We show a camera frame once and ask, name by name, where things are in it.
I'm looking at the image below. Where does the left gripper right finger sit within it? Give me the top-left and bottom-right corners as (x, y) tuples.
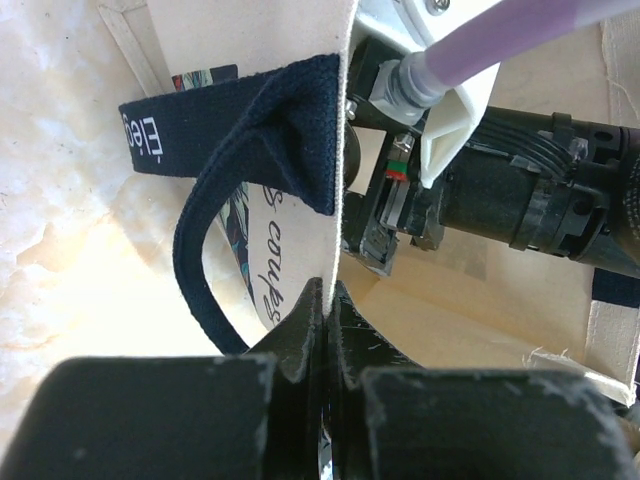
(326, 284), (639, 479)

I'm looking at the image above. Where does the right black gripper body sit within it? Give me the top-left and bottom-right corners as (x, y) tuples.
(339, 37), (501, 276)

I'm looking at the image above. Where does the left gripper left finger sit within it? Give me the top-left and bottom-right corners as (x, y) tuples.
(9, 278), (323, 479)

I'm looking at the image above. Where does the cream canvas tote bag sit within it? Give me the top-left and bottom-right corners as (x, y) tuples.
(99, 1), (639, 406)

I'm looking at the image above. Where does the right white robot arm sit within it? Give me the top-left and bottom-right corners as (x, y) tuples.
(342, 38), (639, 277)

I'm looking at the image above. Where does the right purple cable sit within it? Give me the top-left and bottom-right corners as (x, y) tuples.
(424, 0), (640, 96)

